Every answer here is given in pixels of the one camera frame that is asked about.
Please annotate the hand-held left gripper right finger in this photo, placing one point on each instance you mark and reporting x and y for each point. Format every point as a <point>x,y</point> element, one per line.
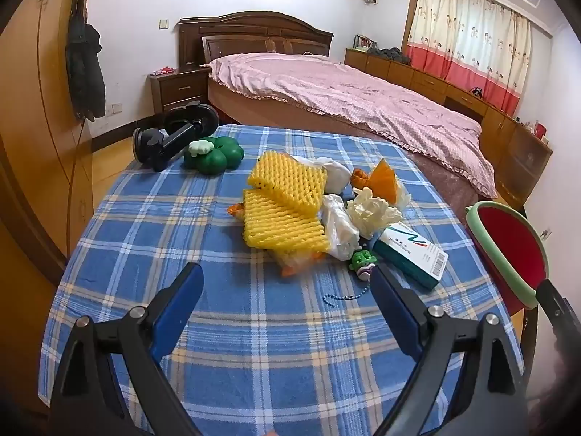
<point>395,313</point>

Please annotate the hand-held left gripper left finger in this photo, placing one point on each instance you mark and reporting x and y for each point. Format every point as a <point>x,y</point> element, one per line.
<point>181,304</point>

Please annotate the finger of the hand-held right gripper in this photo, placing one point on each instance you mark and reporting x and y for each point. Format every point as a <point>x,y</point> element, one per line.
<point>556,311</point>

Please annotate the white and teal medicine box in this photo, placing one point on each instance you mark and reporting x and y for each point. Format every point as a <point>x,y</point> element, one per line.
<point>411,254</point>

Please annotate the red bin with green rim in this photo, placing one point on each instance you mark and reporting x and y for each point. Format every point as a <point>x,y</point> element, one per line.
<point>508,240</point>

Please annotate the clear plastic bag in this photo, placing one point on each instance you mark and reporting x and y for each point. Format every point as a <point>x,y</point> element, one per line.
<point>338,227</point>

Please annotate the white tissue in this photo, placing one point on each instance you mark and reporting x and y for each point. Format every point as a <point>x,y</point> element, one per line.
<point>372,211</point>

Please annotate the yellow foam fruit net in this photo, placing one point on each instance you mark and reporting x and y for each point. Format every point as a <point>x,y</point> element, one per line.
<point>281,227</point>
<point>288,181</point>

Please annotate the orange paper scrap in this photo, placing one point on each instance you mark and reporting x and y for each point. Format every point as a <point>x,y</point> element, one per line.
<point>386,180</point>

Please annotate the small orange peel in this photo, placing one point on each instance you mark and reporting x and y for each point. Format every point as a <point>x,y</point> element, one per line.
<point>361,177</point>

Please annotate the white plastic bag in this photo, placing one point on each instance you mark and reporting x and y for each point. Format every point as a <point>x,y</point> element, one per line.
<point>337,173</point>

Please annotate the blue plaid tablecloth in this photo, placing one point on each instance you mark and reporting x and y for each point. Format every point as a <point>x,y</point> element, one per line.
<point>181,218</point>

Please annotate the green clover-shaped toy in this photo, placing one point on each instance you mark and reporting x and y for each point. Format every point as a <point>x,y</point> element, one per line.
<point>215,154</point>

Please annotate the small red box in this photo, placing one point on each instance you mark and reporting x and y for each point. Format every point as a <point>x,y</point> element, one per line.
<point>539,131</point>

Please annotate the wooden bed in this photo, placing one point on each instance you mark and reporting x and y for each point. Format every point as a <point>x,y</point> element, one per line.
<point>363,113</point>

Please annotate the long wooden cabinet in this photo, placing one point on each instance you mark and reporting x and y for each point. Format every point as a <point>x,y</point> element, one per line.
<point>490,118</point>

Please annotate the dark wooden nightstand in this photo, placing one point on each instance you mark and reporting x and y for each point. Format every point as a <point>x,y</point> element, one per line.
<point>181,91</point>

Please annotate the light wooden wardrobe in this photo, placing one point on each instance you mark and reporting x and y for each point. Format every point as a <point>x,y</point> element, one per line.
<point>31,145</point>

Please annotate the pink checked blanket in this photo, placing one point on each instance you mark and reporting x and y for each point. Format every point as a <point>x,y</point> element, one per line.
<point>345,95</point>

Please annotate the small black object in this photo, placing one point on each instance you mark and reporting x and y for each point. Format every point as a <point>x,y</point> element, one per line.
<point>476,92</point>

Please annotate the red item on nightstand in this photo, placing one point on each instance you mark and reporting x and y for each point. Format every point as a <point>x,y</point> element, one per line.
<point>163,71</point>

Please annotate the black hanging jacket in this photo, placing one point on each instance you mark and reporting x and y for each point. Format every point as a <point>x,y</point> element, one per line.
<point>86,72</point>

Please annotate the dark clothes pile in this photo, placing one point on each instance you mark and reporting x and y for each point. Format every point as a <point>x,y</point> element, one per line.
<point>390,54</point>

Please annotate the row of books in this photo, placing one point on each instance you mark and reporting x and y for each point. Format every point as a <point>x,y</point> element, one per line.
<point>364,42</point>

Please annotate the dark wooden headboard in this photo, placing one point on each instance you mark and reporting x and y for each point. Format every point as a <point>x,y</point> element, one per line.
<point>254,36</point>

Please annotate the cream and red curtain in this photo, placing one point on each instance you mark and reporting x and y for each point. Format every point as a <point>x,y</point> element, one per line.
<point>467,41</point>

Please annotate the white wall socket with plug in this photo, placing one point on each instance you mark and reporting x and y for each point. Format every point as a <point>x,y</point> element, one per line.
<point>545,232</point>

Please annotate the black suction phone mount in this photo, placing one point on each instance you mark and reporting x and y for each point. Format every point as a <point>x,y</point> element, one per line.
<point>174,138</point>

